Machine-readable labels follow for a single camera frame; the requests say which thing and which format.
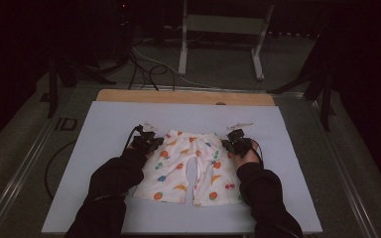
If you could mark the person's right hand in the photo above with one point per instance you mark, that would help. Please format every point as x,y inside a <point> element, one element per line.
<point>251,156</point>

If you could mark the white table mat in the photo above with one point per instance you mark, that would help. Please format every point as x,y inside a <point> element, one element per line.
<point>105,125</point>

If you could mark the black tripod stand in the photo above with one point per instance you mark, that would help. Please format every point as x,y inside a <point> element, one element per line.
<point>320,89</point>
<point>67,74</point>

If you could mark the metal floor rail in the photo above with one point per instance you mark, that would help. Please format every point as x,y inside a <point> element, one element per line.
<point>340,165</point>
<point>16,178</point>

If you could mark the wooden table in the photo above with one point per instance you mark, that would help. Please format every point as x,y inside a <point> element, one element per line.
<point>178,97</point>

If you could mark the person's left hand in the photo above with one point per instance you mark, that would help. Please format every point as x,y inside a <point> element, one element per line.
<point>142,154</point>

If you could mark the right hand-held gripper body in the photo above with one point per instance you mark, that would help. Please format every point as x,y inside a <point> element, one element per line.
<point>241,142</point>

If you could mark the grey metal stand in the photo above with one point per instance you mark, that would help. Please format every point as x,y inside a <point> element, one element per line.
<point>225,24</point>

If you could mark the white fruit print pants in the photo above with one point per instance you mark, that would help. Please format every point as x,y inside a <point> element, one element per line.
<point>178,155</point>

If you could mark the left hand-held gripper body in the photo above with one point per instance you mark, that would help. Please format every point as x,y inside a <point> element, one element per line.
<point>144,139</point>

